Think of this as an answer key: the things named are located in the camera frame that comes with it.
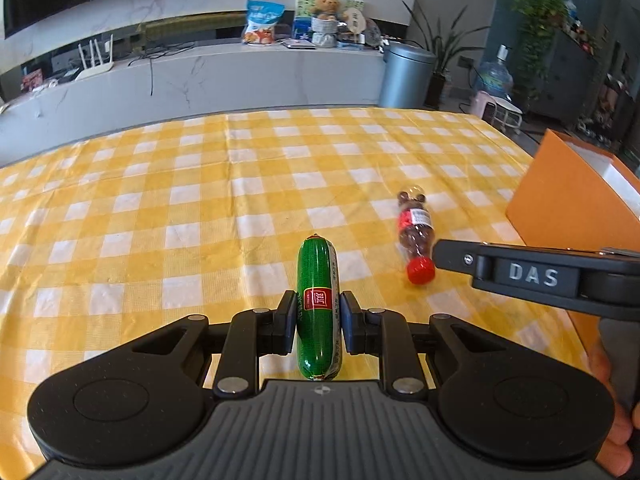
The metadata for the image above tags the potted long-leaf plant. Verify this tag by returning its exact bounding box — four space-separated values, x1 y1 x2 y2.
402 2 489 110

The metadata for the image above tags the white wifi router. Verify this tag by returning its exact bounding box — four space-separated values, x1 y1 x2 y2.
77 36 114 80

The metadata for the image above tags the pink small heater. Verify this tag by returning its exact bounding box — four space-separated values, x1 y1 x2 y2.
470 90 497 122

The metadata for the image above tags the grey round trash bin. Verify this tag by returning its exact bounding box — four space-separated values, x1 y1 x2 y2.
378 42 436 110

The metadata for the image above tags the white small stool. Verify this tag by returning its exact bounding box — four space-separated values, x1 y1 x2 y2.
483 98 523 133

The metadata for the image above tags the dark grey cabinet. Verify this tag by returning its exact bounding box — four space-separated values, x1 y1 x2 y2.
530 32 598 126

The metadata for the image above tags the person's hand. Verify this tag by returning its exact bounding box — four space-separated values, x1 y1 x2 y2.
588 342 639 478

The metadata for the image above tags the teddy bear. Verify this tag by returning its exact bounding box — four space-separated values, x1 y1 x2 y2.
309 0 341 21

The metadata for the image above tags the white marble tv counter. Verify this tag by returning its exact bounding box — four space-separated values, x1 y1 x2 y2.
1 44 385 165

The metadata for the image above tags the hanging green vine plant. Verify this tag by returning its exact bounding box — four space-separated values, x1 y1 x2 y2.
512 0 567 108

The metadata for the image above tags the green sausage stick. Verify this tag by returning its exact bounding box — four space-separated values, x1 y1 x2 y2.
296 234 343 382

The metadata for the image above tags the blue snack bag on counter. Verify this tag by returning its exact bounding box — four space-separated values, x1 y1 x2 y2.
242 0 285 44

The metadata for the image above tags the yellow checked tablecloth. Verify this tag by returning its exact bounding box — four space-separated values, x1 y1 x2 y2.
1 108 587 479

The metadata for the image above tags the blue water jug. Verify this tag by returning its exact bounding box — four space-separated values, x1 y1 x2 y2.
474 44 513 100

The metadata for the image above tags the small red-capped candy bottle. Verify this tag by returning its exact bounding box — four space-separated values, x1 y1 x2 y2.
397 185 436 285

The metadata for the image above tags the orange cardboard box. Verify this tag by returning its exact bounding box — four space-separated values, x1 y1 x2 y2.
504 128 640 361

